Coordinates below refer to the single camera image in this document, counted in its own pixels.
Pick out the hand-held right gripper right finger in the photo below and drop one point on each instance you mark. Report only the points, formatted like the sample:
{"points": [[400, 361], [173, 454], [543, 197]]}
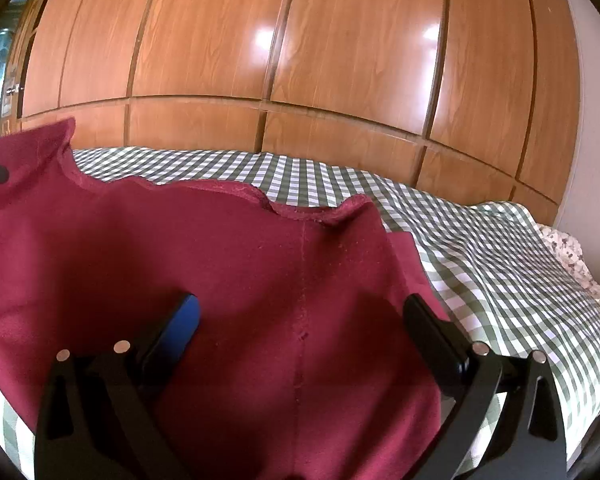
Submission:
{"points": [[445, 355]]}

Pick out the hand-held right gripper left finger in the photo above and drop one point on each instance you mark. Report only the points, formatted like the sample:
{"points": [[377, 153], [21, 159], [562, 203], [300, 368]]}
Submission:
{"points": [[180, 330]]}

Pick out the dark red garment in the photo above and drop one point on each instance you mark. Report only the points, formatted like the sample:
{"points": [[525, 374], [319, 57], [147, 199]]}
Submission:
{"points": [[255, 285]]}

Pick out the green white checked bedsheet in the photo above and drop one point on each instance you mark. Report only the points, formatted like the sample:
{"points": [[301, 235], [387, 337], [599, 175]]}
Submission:
{"points": [[480, 270]]}

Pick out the wooden door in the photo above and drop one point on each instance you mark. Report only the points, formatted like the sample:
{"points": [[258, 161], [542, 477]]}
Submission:
{"points": [[22, 60]]}

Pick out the floral blanket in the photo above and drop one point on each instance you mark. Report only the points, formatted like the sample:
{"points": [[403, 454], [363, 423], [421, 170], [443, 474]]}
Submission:
{"points": [[570, 250]]}

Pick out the wooden wardrobe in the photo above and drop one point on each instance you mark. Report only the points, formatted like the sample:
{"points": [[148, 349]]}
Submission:
{"points": [[330, 60]]}

